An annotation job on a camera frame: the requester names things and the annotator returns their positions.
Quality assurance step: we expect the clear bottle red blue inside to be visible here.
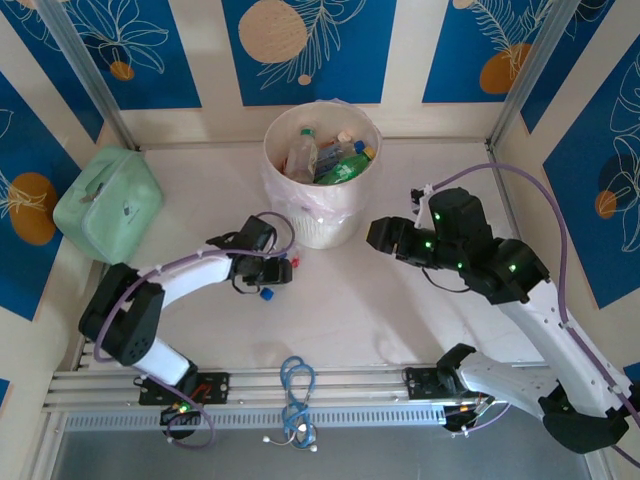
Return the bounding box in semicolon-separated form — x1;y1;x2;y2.
259;244;304;304

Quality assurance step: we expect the green bottle yellow cap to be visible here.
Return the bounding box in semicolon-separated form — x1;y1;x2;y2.
314;147;377;186

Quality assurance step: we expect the long blue label bottle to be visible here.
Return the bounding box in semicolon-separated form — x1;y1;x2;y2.
317;141;366;174

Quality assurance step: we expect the green cap clear bottle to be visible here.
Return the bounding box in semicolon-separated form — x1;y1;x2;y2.
284;127;319;184

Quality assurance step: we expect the white bin with plastic liner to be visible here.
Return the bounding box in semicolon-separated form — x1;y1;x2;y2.
259;99;384;250

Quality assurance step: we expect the mint green zip pouch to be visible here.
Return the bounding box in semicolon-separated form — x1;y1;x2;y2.
52;145;166;266

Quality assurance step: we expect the blue stethoscope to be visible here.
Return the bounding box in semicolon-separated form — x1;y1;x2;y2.
263;355;319;454

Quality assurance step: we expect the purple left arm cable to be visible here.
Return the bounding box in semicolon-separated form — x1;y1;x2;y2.
92;211;299;449

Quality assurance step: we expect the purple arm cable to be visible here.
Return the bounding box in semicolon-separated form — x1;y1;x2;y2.
429;163;640;469
92;211;299;449

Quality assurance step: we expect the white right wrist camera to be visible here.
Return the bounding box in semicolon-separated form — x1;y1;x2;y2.
409;183;436;229

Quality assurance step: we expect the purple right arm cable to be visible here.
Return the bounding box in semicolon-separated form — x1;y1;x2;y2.
429;163;640;469

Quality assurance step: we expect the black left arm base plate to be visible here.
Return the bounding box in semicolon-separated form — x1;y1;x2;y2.
138;372;231;406

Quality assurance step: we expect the aluminium mounting rail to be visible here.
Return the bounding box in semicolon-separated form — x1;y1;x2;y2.
42;362;594;414

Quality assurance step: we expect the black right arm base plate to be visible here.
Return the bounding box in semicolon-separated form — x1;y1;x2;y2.
402;367;496;401

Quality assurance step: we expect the aluminium frame post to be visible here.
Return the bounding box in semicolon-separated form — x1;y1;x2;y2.
34;0;139;151
487;0;576;151

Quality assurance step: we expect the black connector board with wires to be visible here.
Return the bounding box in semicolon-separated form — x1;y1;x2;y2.
442;403;490;432
159;404;202;427

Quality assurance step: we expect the grey slotted cable duct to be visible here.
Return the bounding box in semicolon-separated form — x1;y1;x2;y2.
62;405;449;432

